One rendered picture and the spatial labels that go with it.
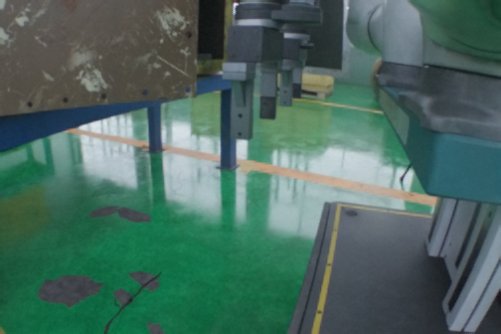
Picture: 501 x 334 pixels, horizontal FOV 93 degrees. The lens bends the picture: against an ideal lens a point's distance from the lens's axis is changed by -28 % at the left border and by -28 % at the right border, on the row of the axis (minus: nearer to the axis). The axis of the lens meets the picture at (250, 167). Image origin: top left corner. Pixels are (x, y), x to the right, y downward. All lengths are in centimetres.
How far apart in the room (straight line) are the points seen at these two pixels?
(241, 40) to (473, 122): 29
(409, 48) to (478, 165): 50
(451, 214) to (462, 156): 53
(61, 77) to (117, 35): 17
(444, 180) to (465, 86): 9
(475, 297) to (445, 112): 41
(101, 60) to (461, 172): 70
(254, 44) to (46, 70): 54
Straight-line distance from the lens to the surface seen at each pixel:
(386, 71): 79
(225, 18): 183
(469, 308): 65
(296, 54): 68
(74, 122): 117
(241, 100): 40
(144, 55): 73
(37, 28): 80
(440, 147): 28
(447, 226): 83
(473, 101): 31
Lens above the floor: 77
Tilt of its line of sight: 21 degrees down
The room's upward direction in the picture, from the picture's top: 2 degrees clockwise
